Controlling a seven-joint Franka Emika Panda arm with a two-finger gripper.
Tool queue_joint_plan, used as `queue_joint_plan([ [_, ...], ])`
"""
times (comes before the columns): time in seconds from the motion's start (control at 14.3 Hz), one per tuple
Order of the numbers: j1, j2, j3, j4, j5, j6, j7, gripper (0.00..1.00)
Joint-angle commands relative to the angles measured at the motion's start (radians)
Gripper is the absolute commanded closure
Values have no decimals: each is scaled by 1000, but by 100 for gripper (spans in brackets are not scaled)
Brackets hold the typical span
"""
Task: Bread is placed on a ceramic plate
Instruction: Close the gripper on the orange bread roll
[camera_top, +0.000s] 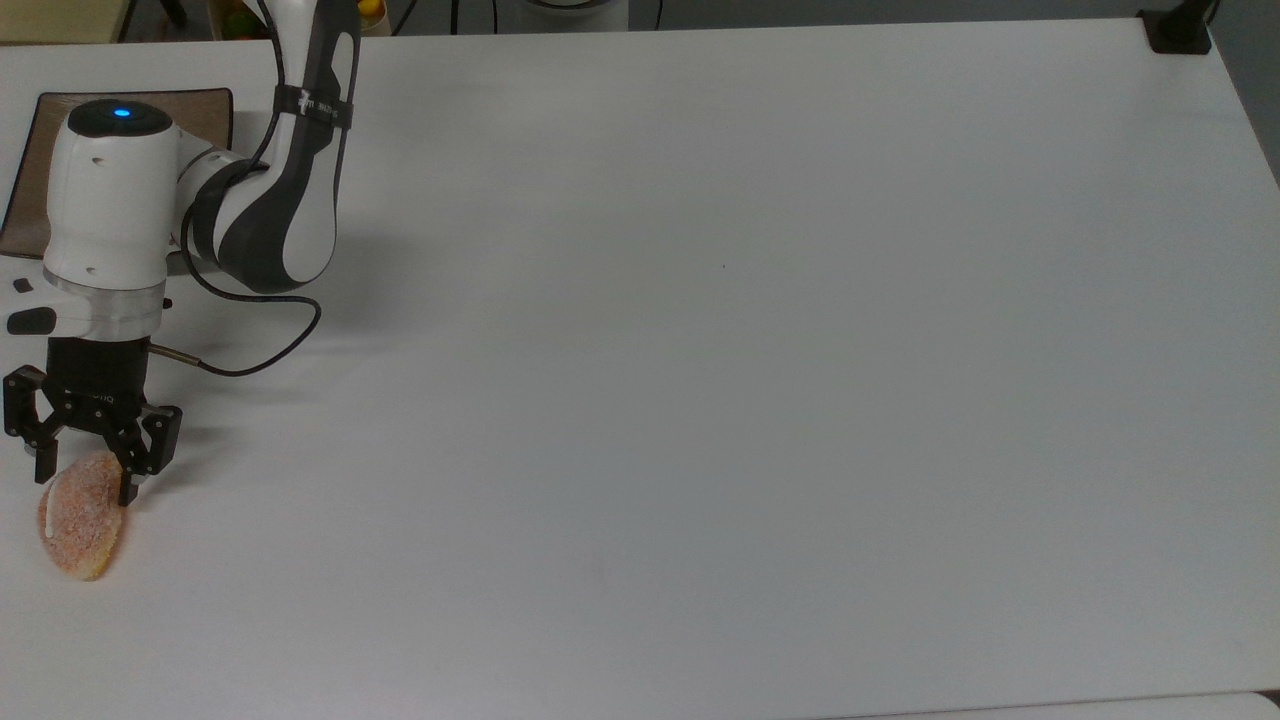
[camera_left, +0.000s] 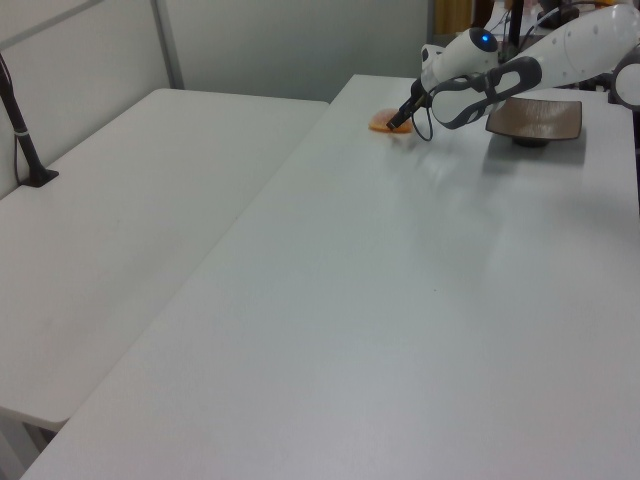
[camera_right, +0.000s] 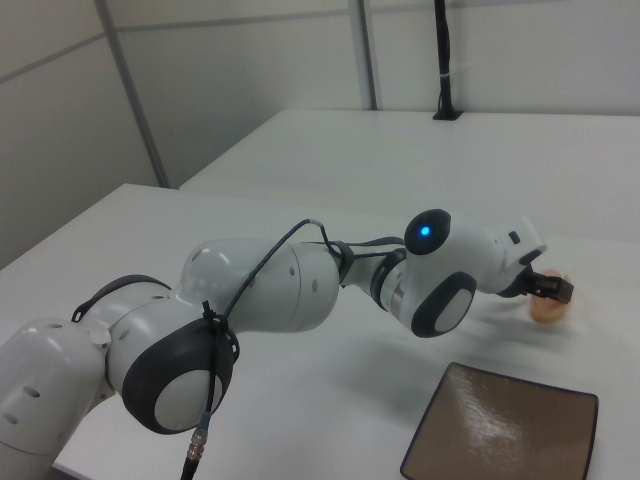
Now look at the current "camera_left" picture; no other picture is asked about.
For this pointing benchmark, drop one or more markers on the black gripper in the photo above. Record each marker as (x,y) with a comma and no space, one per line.
(421,97)

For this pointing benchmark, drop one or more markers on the orange sugared bread roll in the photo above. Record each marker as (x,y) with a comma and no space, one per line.
(378,122)

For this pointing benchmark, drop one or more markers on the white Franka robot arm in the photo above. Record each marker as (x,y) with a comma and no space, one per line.
(575,45)

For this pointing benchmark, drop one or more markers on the brown square ceramic plate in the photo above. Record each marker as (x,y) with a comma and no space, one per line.
(540,120)

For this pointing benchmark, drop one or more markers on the yellow background board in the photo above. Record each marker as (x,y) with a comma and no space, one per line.
(452,15)

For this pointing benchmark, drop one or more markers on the black background stand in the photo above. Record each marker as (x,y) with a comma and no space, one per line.
(517,20)

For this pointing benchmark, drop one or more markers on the white table leg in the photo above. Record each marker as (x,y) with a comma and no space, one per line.
(15,450)

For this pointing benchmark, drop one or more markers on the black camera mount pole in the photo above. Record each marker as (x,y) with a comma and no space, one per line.
(22,145)

